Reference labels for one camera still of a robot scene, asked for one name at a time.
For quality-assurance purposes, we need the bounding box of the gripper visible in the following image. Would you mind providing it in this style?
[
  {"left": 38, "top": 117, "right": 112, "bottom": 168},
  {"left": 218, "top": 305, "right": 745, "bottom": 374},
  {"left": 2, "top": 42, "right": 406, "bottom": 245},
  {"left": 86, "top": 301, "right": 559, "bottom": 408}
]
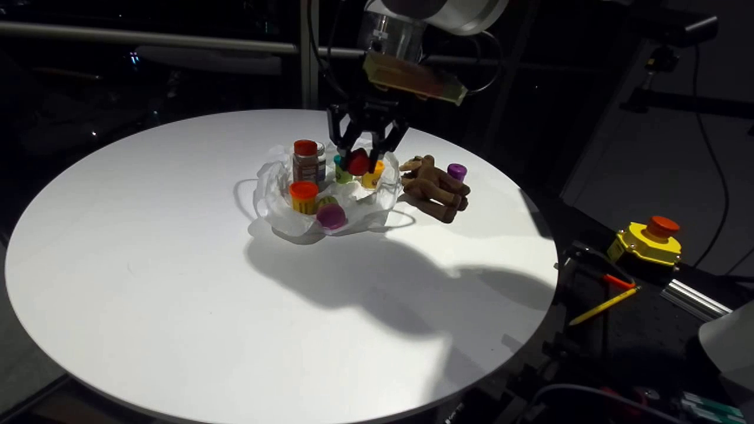
[{"left": 327, "top": 88, "right": 413, "bottom": 175}]

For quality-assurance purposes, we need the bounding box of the yellow tub with red lid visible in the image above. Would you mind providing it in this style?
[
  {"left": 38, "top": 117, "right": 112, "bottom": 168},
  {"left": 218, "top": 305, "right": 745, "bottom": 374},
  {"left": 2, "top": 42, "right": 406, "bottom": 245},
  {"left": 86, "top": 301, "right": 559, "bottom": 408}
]
[{"left": 346, "top": 148, "right": 386, "bottom": 190}]

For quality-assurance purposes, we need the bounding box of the green tub with teal lid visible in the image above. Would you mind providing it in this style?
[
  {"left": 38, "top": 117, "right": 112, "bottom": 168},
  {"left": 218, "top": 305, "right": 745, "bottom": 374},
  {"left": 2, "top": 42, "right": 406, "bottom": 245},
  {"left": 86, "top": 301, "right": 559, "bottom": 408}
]
[{"left": 333, "top": 154, "right": 355, "bottom": 185}]

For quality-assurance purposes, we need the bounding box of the spice jar with red lid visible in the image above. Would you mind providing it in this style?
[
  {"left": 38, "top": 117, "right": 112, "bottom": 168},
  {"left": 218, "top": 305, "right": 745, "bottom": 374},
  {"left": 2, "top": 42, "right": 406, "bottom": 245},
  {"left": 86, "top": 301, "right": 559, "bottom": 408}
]
[{"left": 292, "top": 139, "right": 327, "bottom": 185}]

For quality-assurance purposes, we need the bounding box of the yellow tub with magenta lid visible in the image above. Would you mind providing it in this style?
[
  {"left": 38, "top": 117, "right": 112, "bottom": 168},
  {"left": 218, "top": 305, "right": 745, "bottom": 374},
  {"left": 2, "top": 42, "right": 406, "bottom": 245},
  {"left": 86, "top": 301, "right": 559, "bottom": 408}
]
[{"left": 316, "top": 196, "right": 348, "bottom": 231}]

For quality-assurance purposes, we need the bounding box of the yellow tub with orange lid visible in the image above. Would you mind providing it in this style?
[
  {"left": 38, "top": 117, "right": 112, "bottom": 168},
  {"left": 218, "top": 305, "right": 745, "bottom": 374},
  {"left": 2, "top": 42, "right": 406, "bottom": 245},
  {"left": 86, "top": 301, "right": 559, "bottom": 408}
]
[{"left": 288, "top": 180, "right": 319, "bottom": 215}]

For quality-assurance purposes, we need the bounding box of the brown plush toy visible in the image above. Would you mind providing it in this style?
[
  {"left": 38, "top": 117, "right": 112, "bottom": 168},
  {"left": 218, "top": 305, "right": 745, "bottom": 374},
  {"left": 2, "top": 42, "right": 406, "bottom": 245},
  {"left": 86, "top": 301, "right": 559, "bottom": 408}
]
[{"left": 399, "top": 154, "right": 472, "bottom": 224}]

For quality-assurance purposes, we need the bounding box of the metal railing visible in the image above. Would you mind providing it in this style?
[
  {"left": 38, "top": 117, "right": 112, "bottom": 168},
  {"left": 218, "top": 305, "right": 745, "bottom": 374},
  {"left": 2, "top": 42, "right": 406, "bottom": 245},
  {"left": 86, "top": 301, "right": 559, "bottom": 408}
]
[{"left": 0, "top": 20, "right": 369, "bottom": 59}]

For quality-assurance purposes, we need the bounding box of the yellow pencil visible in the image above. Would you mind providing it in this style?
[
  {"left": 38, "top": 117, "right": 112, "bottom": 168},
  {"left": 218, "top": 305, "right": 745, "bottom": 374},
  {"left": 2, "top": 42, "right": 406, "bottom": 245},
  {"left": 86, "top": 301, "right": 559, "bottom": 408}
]
[{"left": 568, "top": 286, "right": 641, "bottom": 327}]

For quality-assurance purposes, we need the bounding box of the yellow emergency stop button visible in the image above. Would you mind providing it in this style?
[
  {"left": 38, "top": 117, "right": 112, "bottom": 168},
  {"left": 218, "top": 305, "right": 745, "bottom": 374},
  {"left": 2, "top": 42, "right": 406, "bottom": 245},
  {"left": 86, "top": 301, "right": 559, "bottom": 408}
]
[{"left": 606, "top": 216, "right": 683, "bottom": 267}]

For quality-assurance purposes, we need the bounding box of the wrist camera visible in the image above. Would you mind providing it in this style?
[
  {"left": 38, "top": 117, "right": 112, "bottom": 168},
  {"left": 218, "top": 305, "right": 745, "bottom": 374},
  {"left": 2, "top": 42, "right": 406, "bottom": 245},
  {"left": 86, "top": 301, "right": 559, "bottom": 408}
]
[{"left": 362, "top": 51, "right": 469, "bottom": 107}]

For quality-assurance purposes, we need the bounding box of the orange handled tool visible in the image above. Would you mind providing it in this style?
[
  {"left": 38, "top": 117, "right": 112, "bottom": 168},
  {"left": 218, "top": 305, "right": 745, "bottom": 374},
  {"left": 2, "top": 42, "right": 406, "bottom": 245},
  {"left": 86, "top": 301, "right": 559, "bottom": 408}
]
[{"left": 601, "top": 273, "right": 637, "bottom": 291}]

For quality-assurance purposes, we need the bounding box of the camera on mount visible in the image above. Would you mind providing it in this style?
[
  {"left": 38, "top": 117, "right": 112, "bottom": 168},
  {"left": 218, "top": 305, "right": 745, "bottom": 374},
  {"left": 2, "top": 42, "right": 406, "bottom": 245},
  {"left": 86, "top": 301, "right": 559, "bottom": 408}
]
[{"left": 619, "top": 5, "right": 754, "bottom": 121}]

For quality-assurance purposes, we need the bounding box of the grey cable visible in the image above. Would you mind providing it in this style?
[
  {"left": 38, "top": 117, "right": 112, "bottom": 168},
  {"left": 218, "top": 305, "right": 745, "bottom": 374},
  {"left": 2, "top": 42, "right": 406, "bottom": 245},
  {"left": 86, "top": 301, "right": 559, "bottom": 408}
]
[{"left": 527, "top": 383, "right": 693, "bottom": 424}]

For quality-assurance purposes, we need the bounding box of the black cable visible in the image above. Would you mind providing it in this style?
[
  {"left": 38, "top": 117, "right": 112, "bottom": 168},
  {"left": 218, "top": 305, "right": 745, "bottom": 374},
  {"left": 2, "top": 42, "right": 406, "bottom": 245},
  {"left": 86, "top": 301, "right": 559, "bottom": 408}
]
[{"left": 690, "top": 42, "right": 732, "bottom": 269}]

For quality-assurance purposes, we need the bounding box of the aluminium rail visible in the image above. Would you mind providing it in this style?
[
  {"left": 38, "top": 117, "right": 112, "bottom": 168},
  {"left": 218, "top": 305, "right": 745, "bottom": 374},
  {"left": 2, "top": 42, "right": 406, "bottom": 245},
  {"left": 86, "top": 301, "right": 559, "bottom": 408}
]
[{"left": 660, "top": 279, "right": 735, "bottom": 323}]

